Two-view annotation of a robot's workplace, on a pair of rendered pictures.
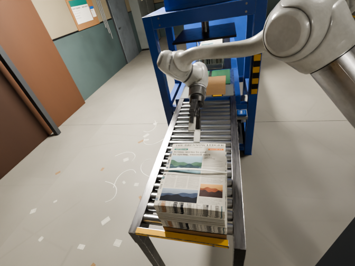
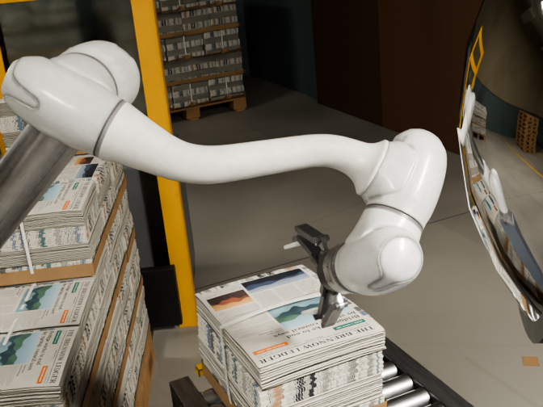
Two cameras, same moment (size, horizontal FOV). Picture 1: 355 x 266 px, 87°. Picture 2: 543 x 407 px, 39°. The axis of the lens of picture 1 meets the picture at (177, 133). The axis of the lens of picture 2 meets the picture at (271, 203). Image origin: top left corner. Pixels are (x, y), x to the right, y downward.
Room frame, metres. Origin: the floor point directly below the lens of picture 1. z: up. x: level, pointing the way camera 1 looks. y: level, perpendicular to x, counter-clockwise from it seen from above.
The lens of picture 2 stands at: (1.67, -1.03, 1.83)
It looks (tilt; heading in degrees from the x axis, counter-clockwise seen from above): 21 degrees down; 138
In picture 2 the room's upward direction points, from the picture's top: 5 degrees counter-clockwise
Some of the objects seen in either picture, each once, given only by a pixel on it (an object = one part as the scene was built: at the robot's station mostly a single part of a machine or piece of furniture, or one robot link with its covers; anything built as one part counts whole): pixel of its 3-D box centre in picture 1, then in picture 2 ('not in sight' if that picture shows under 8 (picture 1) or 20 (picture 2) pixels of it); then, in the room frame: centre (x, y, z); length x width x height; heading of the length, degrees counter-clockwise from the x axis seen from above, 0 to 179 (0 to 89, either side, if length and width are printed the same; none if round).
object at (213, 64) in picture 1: (211, 54); not in sight; (2.52, -0.65, 0.93); 0.38 x 0.30 x 0.26; 161
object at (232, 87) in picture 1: (209, 86); not in sight; (1.98, -0.47, 0.75); 0.70 x 0.65 x 0.10; 161
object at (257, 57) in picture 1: (255, 68); not in sight; (1.50, -0.76, 1.05); 0.05 x 0.05 x 0.45; 71
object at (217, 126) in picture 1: (202, 127); not in sight; (1.20, -0.20, 0.77); 0.47 x 0.05 x 0.05; 71
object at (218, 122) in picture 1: (202, 123); not in sight; (1.27, -0.22, 0.77); 0.47 x 0.05 x 0.05; 71
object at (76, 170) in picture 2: not in sight; (55, 201); (-0.77, 0.13, 0.95); 0.38 x 0.29 x 0.23; 49
